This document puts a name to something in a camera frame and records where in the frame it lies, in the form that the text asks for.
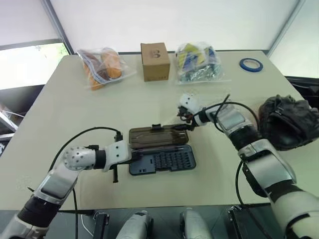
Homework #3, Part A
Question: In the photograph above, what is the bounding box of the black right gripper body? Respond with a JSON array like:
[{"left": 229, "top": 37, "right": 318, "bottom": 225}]
[{"left": 176, "top": 105, "right": 195, "bottom": 125}]

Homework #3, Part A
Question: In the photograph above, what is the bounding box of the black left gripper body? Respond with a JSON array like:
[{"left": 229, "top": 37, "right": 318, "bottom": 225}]
[{"left": 109, "top": 148, "right": 140, "bottom": 167}]

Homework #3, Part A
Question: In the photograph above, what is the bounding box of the dark screwdriver bit case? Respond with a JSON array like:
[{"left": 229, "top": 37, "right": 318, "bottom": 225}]
[{"left": 128, "top": 122, "right": 197, "bottom": 176}]

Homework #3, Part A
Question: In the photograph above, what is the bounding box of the black block under table edge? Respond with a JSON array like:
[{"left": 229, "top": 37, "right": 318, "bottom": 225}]
[
  {"left": 227, "top": 204, "right": 254, "bottom": 239},
  {"left": 92, "top": 211, "right": 111, "bottom": 239}
]

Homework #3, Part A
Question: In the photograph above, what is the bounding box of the plastic bag with blue packets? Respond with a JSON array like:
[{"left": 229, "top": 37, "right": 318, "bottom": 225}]
[{"left": 173, "top": 41, "right": 232, "bottom": 86}]

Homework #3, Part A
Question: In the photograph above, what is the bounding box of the silver rounded robot leg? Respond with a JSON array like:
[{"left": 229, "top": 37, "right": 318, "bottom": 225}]
[
  {"left": 179, "top": 207, "right": 213, "bottom": 239},
  {"left": 116, "top": 211, "right": 153, "bottom": 239}
]

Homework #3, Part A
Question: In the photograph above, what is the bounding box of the brown cardboard box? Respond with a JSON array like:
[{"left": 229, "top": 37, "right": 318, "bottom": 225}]
[{"left": 140, "top": 42, "right": 171, "bottom": 82}]

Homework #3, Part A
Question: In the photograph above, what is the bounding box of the blue tape roll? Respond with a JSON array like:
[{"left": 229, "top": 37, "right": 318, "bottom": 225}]
[{"left": 239, "top": 57, "right": 264, "bottom": 74}]

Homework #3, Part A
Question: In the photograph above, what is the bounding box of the plastic bag with orange items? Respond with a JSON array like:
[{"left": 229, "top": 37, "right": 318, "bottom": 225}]
[{"left": 76, "top": 46, "right": 138, "bottom": 91}]

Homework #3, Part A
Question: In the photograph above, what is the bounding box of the black leather baseball glove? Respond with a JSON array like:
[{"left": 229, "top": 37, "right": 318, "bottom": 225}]
[{"left": 257, "top": 94, "right": 319, "bottom": 151}]

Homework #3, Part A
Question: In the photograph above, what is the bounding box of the dark furniture beside table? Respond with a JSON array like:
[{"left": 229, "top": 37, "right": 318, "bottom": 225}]
[{"left": 0, "top": 84, "right": 46, "bottom": 118}]

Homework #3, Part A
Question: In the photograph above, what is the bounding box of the black object behind table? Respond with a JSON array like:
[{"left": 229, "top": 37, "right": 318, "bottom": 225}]
[{"left": 284, "top": 75, "right": 319, "bottom": 108}]

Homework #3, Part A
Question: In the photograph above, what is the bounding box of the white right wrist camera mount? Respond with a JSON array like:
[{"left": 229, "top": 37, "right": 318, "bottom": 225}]
[{"left": 178, "top": 93, "right": 200, "bottom": 113}]

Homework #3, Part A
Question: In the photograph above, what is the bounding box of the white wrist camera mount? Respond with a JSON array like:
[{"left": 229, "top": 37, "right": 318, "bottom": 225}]
[
  {"left": 178, "top": 93, "right": 200, "bottom": 113},
  {"left": 101, "top": 140, "right": 133, "bottom": 173}
]

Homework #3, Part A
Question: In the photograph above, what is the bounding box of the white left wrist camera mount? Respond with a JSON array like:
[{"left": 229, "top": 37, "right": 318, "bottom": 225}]
[{"left": 101, "top": 140, "right": 133, "bottom": 173}]

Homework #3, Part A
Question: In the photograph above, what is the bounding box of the slim dark screwdriver handle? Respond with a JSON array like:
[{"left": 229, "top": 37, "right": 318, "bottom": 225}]
[{"left": 131, "top": 146, "right": 187, "bottom": 153}]

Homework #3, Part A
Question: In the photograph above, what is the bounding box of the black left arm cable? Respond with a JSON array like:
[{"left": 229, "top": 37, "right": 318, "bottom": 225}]
[{"left": 49, "top": 126, "right": 124, "bottom": 239}]

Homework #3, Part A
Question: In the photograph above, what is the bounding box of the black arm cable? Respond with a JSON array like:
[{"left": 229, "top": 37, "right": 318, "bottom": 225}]
[
  {"left": 49, "top": 126, "right": 124, "bottom": 239},
  {"left": 191, "top": 94, "right": 260, "bottom": 207}
]

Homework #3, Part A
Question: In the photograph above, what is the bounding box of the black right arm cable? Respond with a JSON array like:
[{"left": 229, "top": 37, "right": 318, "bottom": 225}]
[{"left": 191, "top": 94, "right": 260, "bottom": 207}]

